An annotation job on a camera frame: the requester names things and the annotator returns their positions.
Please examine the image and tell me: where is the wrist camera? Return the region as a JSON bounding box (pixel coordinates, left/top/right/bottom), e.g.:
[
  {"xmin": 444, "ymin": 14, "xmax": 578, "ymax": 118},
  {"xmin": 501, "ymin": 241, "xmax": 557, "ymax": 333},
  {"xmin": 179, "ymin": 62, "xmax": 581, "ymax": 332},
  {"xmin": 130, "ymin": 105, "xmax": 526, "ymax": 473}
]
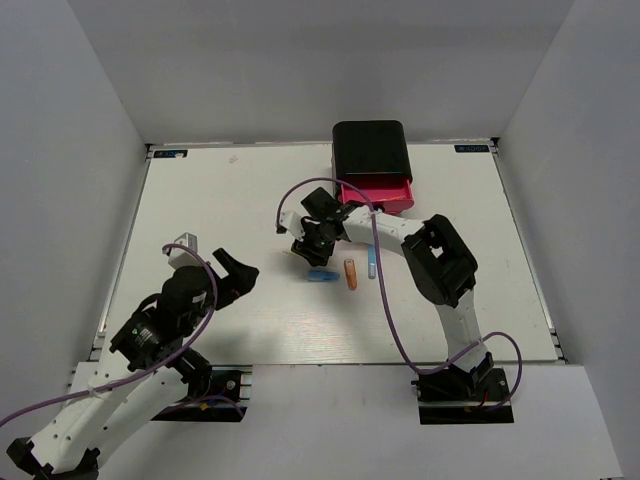
[
  {"xmin": 162, "ymin": 232, "xmax": 199, "ymax": 270},
  {"xmin": 276, "ymin": 210, "xmax": 305, "ymax": 241}
]

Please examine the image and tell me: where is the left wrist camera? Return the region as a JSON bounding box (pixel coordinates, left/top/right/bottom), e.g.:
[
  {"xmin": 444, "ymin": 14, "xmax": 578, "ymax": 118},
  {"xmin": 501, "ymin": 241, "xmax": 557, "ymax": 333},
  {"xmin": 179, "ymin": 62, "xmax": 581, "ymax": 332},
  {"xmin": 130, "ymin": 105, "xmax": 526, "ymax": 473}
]
[{"xmin": 162, "ymin": 232, "xmax": 199, "ymax": 270}]

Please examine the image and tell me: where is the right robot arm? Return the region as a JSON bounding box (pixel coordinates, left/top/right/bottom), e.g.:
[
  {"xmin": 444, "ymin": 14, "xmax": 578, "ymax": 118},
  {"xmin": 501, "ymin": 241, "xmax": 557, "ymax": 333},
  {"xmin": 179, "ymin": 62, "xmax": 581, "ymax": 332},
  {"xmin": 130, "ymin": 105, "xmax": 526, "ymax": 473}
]
[{"xmin": 276, "ymin": 187, "xmax": 494, "ymax": 399}]

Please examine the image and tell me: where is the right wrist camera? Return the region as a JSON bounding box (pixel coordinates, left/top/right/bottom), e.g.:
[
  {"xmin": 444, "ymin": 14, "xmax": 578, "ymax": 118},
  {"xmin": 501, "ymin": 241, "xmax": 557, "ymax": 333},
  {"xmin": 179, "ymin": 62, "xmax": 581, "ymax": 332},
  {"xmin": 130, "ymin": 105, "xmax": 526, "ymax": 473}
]
[{"xmin": 276, "ymin": 210, "xmax": 305, "ymax": 241}]

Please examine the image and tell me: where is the orange correction tape case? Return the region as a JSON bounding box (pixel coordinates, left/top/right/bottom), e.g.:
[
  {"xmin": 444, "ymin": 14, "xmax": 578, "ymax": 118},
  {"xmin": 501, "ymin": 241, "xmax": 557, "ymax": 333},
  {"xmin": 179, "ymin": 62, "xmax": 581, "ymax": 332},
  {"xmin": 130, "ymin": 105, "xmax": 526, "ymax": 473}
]
[{"xmin": 343, "ymin": 258, "xmax": 358, "ymax": 291}]

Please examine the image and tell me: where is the right corner label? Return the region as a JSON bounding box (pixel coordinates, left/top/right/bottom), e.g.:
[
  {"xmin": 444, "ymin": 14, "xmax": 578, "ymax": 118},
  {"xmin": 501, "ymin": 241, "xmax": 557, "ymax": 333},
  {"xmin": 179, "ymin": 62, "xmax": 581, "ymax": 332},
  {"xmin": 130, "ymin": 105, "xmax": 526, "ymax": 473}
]
[{"xmin": 454, "ymin": 144, "xmax": 490, "ymax": 153}]

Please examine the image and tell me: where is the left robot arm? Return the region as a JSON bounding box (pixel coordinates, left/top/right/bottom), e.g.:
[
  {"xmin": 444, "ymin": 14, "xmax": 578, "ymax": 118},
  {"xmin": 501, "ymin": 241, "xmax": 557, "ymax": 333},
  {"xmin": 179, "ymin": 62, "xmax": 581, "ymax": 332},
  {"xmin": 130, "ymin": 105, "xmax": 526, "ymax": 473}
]
[{"xmin": 6, "ymin": 243, "xmax": 259, "ymax": 479}]

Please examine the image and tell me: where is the blue utility knife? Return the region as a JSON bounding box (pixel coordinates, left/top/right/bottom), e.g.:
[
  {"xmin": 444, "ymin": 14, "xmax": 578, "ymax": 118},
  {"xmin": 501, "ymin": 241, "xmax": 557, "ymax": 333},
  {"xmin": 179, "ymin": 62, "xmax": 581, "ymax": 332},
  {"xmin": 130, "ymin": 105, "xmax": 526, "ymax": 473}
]
[{"xmin": 367, "ymin": 245, "xmax": 377, "ymax": 279}]

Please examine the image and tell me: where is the black drawer cabinet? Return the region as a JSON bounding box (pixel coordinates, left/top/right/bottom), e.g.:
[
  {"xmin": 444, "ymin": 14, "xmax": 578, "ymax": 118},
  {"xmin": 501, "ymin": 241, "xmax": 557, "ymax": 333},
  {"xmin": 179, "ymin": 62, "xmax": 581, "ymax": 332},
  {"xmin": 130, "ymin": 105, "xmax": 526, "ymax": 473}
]
[{"xmin": 331, "ymin": 120, "xmax": 413, "ymax": 181}]

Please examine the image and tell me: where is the blue correction tape case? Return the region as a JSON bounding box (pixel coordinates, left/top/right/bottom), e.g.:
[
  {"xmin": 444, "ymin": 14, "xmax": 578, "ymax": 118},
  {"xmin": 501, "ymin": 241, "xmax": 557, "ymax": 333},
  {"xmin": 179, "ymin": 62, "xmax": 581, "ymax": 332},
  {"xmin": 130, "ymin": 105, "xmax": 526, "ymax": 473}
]
[{"xmin": 307, "ymin": 269, "xmax": 340, "ymax": 283}]

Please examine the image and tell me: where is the left corner label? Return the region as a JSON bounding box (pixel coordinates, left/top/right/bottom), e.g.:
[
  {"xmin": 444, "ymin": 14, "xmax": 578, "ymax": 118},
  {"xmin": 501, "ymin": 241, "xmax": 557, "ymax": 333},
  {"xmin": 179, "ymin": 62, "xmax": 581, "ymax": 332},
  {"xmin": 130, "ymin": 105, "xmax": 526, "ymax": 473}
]
[{"xmin": 153, "ymin": 149, "xmax": 188, "ymax": 159}]

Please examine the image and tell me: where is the corner label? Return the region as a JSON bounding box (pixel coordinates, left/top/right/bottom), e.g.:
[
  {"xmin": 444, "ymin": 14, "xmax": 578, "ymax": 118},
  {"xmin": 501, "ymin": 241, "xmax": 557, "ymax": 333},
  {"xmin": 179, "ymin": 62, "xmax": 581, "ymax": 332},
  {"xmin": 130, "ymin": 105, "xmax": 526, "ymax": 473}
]
[
  {"xmin": 454, "ymin": 144, "xmax": 490, "ymax": 153},
  {"xmin": 153, "ymin": 149, "xmax": 188, "ymax": 159}
]

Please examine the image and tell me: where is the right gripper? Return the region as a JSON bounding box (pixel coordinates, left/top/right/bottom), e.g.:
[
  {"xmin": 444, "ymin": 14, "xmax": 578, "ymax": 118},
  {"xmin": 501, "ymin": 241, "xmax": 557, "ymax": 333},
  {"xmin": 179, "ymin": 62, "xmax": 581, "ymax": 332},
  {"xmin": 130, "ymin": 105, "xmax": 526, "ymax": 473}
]
[{"xmin": 293, "ymin": 220, "xmax": 337, "ymax": 267}]

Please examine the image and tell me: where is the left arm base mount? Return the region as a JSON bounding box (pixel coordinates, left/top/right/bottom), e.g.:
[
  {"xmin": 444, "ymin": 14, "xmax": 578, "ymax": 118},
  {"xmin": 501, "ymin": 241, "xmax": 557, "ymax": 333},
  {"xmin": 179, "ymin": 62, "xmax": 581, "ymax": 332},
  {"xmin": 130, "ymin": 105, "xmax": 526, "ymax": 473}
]
[{"xmin": 153, "ymin": 365, "xmax": 253, "ymax": 423}]

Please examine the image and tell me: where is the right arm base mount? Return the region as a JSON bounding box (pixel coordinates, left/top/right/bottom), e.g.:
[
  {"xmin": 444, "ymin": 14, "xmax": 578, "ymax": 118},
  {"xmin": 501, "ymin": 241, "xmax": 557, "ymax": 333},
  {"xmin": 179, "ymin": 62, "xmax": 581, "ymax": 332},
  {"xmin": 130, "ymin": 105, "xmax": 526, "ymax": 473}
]
[{"xmin": 411, "ymin": 368, "xmax": 514, "ymax": 425}]

